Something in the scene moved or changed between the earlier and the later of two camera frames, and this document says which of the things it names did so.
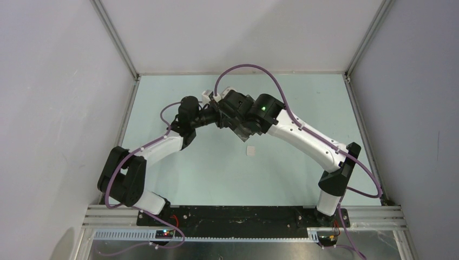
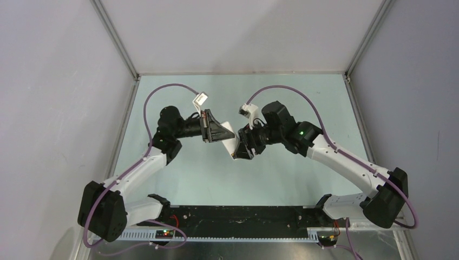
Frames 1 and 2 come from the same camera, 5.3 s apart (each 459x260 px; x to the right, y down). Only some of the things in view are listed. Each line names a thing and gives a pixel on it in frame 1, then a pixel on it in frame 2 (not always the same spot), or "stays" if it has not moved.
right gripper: (235, 125) -> (247, 142)
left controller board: (164, 234) stays
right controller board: (327, 237) stays
